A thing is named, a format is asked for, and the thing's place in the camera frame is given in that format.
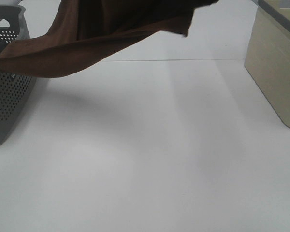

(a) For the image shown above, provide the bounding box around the brown towel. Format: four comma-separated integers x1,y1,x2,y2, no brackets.
0,0,213,78

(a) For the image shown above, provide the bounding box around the grey perforated laundry basket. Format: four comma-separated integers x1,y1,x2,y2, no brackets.
0,5,37,145

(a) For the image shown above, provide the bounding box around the beige plastic storage basket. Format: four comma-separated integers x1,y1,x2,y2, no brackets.
244,0,290,128

